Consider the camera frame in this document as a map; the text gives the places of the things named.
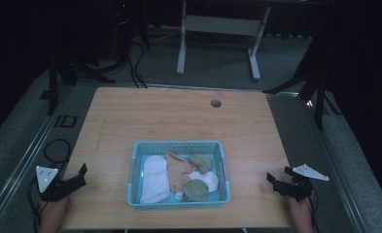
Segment large white sock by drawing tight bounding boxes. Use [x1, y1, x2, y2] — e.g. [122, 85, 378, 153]
[139, 154, 171, 205]

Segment person's right hand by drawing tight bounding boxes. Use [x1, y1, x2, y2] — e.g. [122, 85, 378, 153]
[287, 195, 315, 233]

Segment beige sock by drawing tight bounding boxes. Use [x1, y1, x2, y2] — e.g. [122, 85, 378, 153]
[164, 151, 199, 194]

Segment person's left hand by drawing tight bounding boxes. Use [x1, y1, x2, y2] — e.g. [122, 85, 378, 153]
[38, 195, 72, 233]

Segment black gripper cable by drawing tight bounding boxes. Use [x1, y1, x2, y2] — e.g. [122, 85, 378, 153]
[308, 189, 321, 233]
[27, 138, 73, 233]

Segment black metal stand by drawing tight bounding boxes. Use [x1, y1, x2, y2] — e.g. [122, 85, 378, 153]
[263, 38, 343, 131]
[39, 48, 118, 117]

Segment green sock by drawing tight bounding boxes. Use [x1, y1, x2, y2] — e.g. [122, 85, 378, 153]
[187, 152, 214, 176]
[181, 179, 210, 203]

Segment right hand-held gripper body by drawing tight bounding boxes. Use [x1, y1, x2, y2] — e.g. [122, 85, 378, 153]
[272, 163, 330, 202]

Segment small white sock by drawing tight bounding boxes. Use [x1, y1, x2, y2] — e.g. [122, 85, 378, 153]
[174, 170, 220, 202]

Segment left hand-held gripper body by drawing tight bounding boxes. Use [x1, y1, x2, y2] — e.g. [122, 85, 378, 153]
[35, 165, 74, 203]

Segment blue plastic basket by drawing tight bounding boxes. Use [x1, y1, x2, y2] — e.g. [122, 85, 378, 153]
[126, 140, 232, 211]

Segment white metal table frame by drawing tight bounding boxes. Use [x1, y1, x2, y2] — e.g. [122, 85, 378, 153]
[175, 0, 273, 83]

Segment black floor cables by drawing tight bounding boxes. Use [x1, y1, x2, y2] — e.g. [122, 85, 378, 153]
[125, 38, 149, 89]

